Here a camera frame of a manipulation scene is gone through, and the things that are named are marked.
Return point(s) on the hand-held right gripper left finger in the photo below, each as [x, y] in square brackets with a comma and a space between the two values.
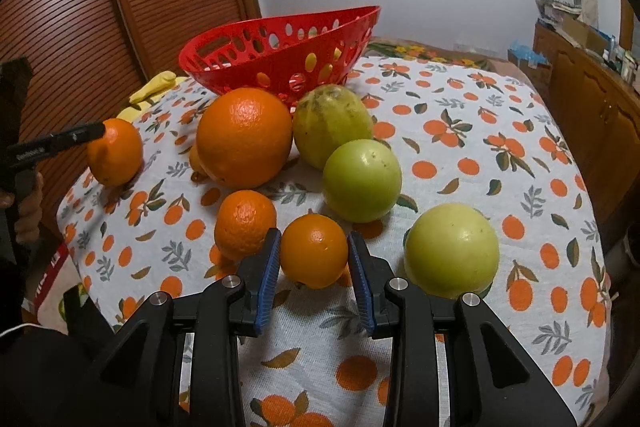
[267, 277]

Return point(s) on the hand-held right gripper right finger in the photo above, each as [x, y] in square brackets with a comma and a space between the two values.
[360, 282]

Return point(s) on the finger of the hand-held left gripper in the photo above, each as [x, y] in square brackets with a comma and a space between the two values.
[80, 134]

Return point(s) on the small mandarin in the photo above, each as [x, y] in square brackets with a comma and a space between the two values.
[242, 224]
[117, 157]

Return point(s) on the smooth medium orange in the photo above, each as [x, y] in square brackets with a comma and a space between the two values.
[314, 249]

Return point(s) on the pale yellow apple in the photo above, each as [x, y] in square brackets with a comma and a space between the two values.
[450, 249]

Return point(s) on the green apple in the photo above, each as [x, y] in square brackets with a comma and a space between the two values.
[361, 182]

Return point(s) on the tiny orange citrus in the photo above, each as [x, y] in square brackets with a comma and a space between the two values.
[197, 164]

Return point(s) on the large textured orange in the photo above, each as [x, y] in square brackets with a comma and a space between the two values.
[244, 137]

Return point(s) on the red perforated plastic basket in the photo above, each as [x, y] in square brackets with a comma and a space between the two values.
[222, 76]

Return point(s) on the large bumpy yellow-green lemon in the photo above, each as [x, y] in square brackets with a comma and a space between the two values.
[330, 122]

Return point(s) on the person's left hand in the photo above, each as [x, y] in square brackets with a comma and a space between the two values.
[27, 219]

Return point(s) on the yellow cloth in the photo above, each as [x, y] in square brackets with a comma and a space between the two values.
[150, 88]

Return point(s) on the red bag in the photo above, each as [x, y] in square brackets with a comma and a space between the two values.
[50, 269]

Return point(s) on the white orange-print towel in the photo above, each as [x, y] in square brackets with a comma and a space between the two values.
[500, 187]

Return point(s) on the floral blanket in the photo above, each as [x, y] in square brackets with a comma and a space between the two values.
[425, 52]

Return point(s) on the person's dark clothing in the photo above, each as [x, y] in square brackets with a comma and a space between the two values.
[35, 382]

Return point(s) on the blue plastic bag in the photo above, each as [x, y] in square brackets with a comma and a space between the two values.
[527, 54]

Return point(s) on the brown wooden cabinet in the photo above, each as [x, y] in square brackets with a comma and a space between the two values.
[585, 107]

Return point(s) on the open cardboard box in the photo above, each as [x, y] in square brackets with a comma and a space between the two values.
[582, 34]

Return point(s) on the stack of papers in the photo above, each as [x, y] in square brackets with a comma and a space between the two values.
[557, 9]

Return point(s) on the group of toiletry bottles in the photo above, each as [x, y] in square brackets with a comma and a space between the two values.
[622, 59]

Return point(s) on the white wall socket strip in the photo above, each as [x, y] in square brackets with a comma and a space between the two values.
[477, 48]

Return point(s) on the brown window frame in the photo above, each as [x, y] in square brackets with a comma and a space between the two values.
[627, 19]

